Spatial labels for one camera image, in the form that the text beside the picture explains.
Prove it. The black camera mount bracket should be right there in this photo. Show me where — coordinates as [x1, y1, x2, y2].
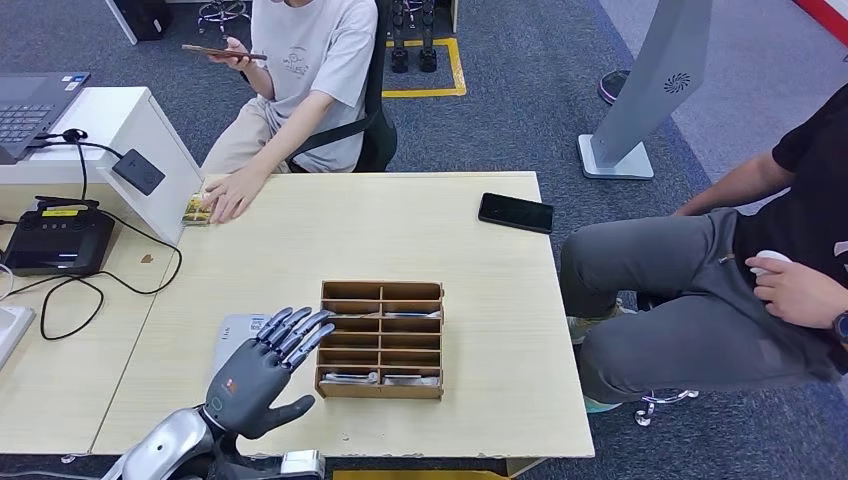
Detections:
[211, 437, 286, 480]

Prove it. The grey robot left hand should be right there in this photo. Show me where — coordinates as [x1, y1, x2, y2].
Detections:
[203, 305, 337, 442]

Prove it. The grey kiosk stand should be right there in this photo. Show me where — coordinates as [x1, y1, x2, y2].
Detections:
[577, 0, 715, 182]

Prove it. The white flat device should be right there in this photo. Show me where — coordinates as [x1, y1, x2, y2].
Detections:
[0, 304, 36, 372]

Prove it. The black controller with yellow label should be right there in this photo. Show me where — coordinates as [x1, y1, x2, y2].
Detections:
[1, 195, 117, 278]

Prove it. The yellow floor tape square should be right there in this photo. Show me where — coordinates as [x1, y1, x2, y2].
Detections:
[381, 37, 468, 100]

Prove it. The black office chair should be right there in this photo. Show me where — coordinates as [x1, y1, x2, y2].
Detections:
[286, 0, 399, 175]

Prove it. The teal shoe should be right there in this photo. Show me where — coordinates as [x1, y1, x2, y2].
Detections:
[582, 396, 624, 417]

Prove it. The dark grey laptop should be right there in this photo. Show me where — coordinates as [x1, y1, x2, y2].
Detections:
[0, 71, 92, 166]

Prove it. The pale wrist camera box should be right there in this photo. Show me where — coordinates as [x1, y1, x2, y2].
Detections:
[279, 450, 327, 480]

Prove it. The brown smartphone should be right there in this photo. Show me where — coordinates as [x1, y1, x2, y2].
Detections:
[181, 43, 269, 63]

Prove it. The wooden card organizer box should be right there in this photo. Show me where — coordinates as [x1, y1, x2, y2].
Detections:
[314, 279, 446, 401]

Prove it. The white desk partition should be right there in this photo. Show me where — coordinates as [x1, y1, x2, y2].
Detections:
[0, 86, 204, 246]

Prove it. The person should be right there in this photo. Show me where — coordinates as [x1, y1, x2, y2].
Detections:
[182, 0, 380, 225]
[558, 82, 848, 407]

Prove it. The black cabinet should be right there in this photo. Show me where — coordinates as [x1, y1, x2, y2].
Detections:
[104, 0, 175, 46]

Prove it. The stack of yellow cards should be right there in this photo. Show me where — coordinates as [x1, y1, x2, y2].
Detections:
[181, 192, 215, 228]

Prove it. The grey card reader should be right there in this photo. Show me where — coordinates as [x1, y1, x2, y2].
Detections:
[210, 313, 276, 379]

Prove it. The chrome chair base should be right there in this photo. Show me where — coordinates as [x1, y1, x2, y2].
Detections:
[633, 389, 700, 430]

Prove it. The black robot leg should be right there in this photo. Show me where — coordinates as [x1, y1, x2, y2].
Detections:
[390, 0, 410, 75]
[419, 0, 439, 74]

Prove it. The person's left hand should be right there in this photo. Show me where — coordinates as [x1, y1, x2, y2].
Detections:
[201, 168, 266, 225]
[745, 254, 848, 331]

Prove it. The black desk cable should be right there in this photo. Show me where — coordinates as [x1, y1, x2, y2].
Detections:
[0, 210, 184, 342]

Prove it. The person's right hand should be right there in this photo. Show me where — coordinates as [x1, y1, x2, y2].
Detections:
[207, 36, 256, 74]

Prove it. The dark grey hub box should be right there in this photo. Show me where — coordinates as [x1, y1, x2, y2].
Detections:
[111, 148, 167, 197]

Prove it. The green shoe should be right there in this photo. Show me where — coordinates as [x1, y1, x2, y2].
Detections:
[566, 299, 637, 347]

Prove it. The white round remote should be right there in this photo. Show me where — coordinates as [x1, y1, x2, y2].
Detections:
[749, 249, 793, 276]

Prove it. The black hub cable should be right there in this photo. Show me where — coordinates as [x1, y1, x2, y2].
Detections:
[33, 127, 126, 202]

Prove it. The black round base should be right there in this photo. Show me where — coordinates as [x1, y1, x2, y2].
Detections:
[597, 69, 631, 107]

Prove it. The chrome stool base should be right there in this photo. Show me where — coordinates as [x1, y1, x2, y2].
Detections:
[197, 0, 250, 33]

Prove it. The black smartphone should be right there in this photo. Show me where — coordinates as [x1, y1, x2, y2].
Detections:
[477, 192, 556, 236]

